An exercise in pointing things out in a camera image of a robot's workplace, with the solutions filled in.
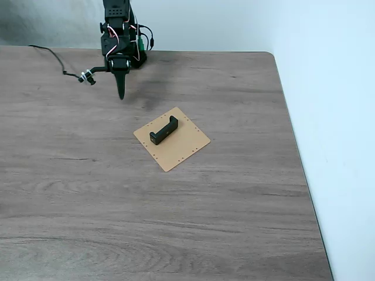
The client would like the black camera on bracket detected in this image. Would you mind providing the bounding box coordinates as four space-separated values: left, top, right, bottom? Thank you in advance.
78 66 108 86

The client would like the black camera cable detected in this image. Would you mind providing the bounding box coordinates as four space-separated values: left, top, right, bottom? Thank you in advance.
28 44 84 81

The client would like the black U-shaped block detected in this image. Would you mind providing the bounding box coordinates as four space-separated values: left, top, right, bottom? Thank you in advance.
148 115 179 146

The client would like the green connector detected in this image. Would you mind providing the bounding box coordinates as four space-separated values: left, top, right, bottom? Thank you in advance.
137 34 145 61

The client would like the black power cable with plug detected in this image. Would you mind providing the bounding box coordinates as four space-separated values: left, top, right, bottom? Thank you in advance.
135 23 155 51

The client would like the orange square board with holes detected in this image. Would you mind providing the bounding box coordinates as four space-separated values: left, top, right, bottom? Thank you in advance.
133 106 212 173

